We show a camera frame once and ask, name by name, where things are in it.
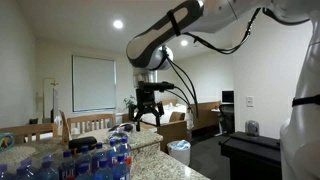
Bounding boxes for black office chair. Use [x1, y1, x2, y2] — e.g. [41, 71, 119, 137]
[218, 103, 236, 135]

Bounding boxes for white wall light switch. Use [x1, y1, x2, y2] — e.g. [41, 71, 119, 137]
[245, 95, 255, 108]

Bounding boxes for white trash bin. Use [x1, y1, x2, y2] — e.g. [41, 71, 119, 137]
[166, 139, 192, 167]

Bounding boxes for black glasses case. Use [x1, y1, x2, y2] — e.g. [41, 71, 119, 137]
[68, 135, 98, 150]

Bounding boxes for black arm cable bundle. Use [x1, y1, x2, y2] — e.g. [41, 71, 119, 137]
[162, 6, 311, 118]

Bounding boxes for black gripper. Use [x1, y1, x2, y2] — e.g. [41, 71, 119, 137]
[129, 89, 165, 132]

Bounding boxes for black equipment cabinet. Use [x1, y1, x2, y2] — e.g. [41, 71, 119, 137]
[219, 130, 283, 180]

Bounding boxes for black velcro strap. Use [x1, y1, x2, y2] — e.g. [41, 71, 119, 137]
[291, 94, 320, 108]
[166, 9, 182, 37]

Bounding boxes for black computer monitor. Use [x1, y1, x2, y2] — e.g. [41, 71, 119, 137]
[221, 89, 235, 104]

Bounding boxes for blue capped Fiji water bottle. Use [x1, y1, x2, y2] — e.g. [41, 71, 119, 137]
[20, 159, 36, 178]
[74, 163, 94, 180]
[77, 145, 94, 171]
[0, 163, 11, 180]
[41, 153, 56, 166]
[118, 136, 133, 168]
[94, 158, 114, 180]
[112, 153, 130, 180]
[59, 149, 76, 180]
[106, 139, 120, 168]
[35, 161, 60, 180]
[92, 142, 108, 171]
[13, 167, 31, 180]

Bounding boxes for wooden desk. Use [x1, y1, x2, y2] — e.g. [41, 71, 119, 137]
[191, 100, 223, 132]

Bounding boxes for grey cylindrical speaker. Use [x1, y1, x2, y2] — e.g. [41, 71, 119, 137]
[244, 119, 260, 138]

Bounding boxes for wooden slatted chair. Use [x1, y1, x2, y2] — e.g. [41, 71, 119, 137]
[66, 113, 117, 136]
[58, 109, 73, 145]
[0, 122, 60, 145]

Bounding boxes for green potted plant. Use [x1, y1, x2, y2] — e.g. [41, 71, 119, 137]
[123, 94, 138, 115]

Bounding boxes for colourful tissue box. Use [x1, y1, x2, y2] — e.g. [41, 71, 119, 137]
[0, 132, 16, 154]

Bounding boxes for clear plastic wrap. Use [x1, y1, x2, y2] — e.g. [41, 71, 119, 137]
[107, 129, 130, 143]

